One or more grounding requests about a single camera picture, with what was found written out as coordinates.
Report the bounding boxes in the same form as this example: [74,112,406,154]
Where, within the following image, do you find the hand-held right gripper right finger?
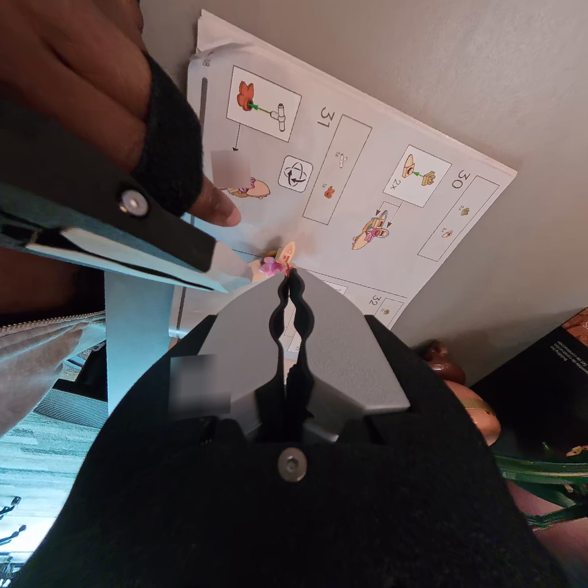
[287,268,412,444]

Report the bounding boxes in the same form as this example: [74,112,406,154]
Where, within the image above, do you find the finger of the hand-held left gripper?
[209,241,254,288]
[25,227,231,296]

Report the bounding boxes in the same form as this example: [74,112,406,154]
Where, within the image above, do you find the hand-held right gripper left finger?
[198,276,296,443]

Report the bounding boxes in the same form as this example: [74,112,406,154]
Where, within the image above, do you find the tan petal assembly pink flower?
[250,241,297,282]

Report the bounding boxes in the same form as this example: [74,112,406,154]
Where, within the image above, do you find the person's left hand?
[0,0,243,229]

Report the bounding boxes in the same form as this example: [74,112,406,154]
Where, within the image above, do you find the brown carved ornament stand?
[420,339,467,384]

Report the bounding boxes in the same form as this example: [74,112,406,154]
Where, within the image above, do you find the pink egg ornament gold band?
[443,379,502,446]

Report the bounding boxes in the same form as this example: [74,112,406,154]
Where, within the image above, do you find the grey zip jacket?
[0,310,107,437]

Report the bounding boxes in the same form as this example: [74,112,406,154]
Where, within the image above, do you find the grey mesh office chair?
[25,388,108,430]

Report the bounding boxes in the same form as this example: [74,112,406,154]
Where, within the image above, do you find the white building instruction booklet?
[168,9,518,356]

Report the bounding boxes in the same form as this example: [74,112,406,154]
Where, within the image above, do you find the black cardboard box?
[469,307,588,460]

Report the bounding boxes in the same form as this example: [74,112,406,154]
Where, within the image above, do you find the green plant leaves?
[494,441,588,529]

